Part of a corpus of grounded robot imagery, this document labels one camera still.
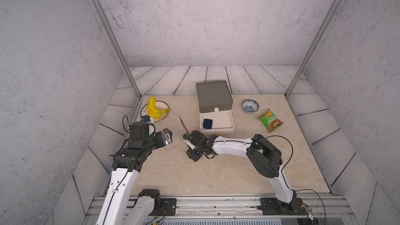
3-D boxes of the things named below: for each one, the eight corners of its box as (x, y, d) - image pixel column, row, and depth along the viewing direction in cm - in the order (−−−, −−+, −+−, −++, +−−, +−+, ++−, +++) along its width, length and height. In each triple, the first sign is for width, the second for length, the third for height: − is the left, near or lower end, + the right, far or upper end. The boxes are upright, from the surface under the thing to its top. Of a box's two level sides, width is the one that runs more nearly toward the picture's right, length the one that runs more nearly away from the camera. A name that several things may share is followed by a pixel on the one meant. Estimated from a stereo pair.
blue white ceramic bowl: (246, 115, 110) (248, 111, 107) (239, 105, 116) (240, 101, 113) (259, 111, 113) (260, 107, 109) (251, 101, 119) (253, 97, 115)
